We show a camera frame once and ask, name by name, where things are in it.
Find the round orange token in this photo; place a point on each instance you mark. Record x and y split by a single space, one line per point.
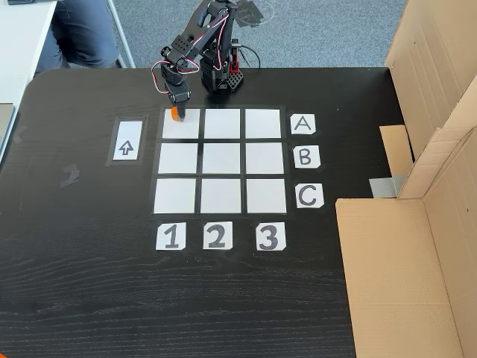
173 115

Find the white nine-square grid sheet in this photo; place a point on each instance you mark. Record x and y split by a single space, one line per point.
220 125

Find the black and red clamp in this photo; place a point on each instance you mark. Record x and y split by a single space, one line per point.
234 59

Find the white arrow paper sheet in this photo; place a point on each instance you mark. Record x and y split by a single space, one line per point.
126 147

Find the black floor tape patch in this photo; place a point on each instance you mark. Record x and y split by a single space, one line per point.
257 14

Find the person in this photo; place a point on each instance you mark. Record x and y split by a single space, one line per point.
82 33

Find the paper sheet letter A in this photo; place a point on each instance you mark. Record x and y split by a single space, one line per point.
302 125

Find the paper sheet number 1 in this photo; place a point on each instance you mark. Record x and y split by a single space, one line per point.
170 236

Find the clear tape scraps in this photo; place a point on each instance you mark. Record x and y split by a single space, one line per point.
70 175

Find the paper sheet number 2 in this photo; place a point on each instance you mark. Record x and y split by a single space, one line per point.
218 235

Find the paper sheet letter B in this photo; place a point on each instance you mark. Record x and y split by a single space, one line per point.
306 156

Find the paper sheet letter C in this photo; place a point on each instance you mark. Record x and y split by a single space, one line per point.
309 195

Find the paper sheet number 3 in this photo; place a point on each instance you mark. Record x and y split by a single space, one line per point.
270 236

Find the grey tape strip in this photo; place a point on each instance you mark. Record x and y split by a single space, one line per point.
385 186

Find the brown cardboard panel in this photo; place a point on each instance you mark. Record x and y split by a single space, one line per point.
391 279
428 56

